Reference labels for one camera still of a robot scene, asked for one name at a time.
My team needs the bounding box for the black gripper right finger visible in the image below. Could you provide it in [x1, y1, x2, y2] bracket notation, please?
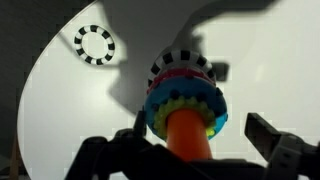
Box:
[244, 112, 320, 168]

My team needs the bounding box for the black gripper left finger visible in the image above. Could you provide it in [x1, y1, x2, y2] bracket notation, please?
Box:
[132, 106, 148, 138]

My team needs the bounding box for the small black and white ring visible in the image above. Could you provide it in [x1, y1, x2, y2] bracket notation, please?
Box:
[73, 24, 116, 66]

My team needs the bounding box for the orange stacking peg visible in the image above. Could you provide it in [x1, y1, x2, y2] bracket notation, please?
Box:
[165, 108, 214, 163]

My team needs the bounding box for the yellow bumpy ring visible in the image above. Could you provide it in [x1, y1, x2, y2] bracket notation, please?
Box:
[152, 96, 217, 141]

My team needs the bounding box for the blue bumpy ring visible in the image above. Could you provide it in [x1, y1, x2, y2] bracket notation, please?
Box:
[143, 75, 230, 138]

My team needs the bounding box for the red ring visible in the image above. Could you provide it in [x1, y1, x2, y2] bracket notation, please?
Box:
[146, 67, 217, 95]

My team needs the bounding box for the large black and white ring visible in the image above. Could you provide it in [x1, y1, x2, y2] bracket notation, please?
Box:
[147, 48, 218, 88]

